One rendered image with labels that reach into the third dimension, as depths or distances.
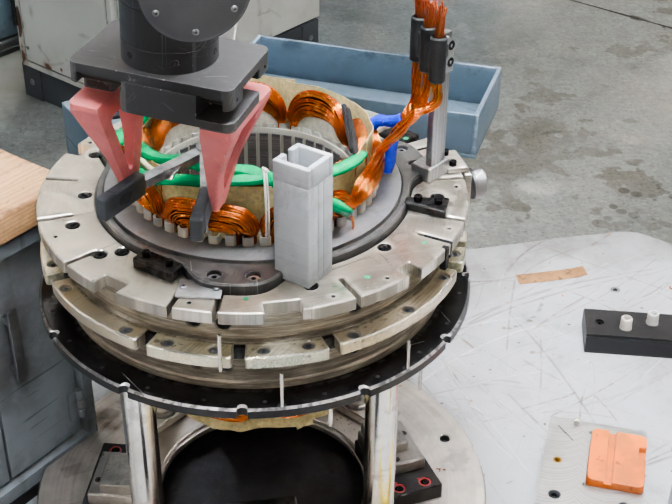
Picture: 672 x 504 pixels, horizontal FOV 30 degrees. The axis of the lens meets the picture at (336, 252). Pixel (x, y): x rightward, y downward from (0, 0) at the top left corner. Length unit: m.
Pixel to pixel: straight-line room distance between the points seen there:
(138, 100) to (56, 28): 2.73
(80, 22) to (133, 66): 2.64
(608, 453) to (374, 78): 0.42
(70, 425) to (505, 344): 0.45
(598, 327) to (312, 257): 0.56
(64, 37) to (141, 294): 2.64
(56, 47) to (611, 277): 2.30
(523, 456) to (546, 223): 1.89
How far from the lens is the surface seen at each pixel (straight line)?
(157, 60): 0.72
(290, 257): 0.82
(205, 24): 0.64
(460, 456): 1.15
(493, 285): 1.40
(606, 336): 1.31
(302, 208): 0.80
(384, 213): 0.90
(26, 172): 1.05
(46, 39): 3.51
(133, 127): 0.80
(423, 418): 1.18
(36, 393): 1.11
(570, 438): 1.18
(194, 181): 0.84
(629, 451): 1.17
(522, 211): 3.08
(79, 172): 0.98
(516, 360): 1.30
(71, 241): 0.89
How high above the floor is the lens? 1.56
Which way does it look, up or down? 33 degrees down
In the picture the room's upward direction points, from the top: 1 degrees clockwise
